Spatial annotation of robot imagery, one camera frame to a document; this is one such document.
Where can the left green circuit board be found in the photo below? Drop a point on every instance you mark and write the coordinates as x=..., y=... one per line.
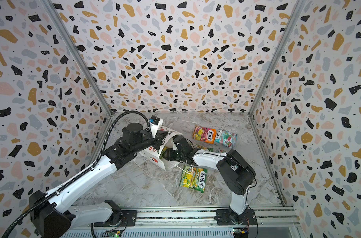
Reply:
x=115, y=233

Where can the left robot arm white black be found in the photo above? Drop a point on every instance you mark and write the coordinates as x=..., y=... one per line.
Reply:
x=53, y=214

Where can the left corner aluminium post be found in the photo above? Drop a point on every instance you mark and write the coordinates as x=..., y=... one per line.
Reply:
x=50, y=9

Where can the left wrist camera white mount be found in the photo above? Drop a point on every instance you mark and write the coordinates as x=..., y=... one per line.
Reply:
x=155, y=123

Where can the right circuit board with wires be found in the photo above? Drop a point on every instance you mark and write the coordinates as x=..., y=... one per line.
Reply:
x=241, y=233

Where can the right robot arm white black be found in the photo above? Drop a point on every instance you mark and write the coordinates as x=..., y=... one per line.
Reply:
x=236, y=172

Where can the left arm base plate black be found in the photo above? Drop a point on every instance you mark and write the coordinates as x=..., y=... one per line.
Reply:
x=125, y=218

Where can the teal pink Fox's candy packet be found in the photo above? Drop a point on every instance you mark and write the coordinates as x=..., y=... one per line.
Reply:
x=225, y=138

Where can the orange pink Fox's candy packet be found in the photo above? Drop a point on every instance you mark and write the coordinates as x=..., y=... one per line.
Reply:
x=204, y=134

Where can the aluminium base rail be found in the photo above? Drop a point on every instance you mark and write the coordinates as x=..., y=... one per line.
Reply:
x=198, y=222

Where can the right corner aluminium post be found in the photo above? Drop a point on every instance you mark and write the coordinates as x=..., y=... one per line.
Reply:
x=279, y=50

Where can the corner aluminium post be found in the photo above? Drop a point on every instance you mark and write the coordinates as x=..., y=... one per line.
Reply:
x=279, y=50
x=50, y=9

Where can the white paper bag red flower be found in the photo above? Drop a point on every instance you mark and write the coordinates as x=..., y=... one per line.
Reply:
x=158, y=156

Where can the small green yellow candy packet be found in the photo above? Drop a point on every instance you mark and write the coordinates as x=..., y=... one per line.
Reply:
x=163, y=152

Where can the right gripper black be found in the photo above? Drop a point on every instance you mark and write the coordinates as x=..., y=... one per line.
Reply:
x=175, y=148

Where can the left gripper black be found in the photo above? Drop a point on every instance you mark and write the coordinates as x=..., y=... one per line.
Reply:
x=158, y=138

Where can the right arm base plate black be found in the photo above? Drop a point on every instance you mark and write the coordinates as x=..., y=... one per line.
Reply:
x=225, y=217

